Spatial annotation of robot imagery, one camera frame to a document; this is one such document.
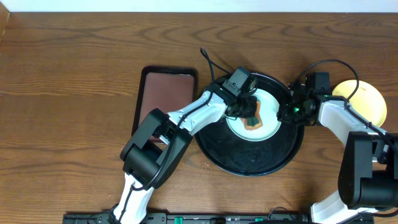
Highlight yellow plate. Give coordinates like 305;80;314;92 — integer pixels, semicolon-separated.
332;80;387;127

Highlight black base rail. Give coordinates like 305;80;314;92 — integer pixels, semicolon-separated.
62;207;376;224

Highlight round black tray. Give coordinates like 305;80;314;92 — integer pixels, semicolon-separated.
195;73;305;176

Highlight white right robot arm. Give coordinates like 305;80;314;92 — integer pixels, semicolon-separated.
277;84;397;223

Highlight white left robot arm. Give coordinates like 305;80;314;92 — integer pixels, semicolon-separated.
113;78;257;223

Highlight black rectangular water tray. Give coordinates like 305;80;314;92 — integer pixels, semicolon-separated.
131;65;197;134

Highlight green and yellow sponge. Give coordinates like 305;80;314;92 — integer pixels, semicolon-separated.
241;101;263;131

